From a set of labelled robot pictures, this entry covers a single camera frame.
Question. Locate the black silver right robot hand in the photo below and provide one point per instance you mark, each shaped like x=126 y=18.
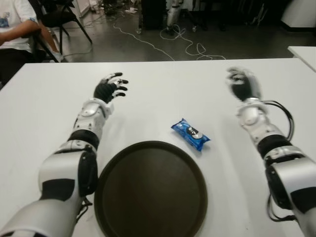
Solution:
x=243 y=86

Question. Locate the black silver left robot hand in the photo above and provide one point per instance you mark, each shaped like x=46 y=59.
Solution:
x=103 y=90

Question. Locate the blue Oreo packet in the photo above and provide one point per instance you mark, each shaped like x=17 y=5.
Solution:
x=190 y=133

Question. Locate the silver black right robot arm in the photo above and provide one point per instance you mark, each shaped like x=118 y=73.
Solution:
x=254 y=118

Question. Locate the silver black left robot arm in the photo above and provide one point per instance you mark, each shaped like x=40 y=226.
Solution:
x=86 y=116

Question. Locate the white side table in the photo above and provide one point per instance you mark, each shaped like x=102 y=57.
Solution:
x=306 y=53

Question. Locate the folded metal stand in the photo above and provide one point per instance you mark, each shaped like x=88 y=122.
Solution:
x=260 y=14

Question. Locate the black stand with caster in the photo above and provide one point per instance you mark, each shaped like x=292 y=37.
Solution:
x=195 y=28

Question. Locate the white cabinet panel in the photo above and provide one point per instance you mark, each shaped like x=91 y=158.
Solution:
x=84 y=7

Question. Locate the black folding chair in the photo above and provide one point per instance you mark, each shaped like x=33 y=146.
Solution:
x=59 y=17

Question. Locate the black cabinet on casters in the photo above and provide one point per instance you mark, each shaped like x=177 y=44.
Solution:
x=153 y=12

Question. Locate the silver robot leg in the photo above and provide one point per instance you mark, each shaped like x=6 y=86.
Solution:
x=172 y=14

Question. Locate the dark brown round tray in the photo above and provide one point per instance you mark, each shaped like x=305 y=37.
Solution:
x=150 y=192

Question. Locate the seated person in white shirt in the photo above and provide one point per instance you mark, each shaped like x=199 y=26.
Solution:
x=12 y=14

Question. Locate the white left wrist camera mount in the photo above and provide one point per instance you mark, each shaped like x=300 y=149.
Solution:
x=109 y=111

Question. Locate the white curved pedestal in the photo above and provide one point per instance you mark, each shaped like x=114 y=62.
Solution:
x=301 y=12

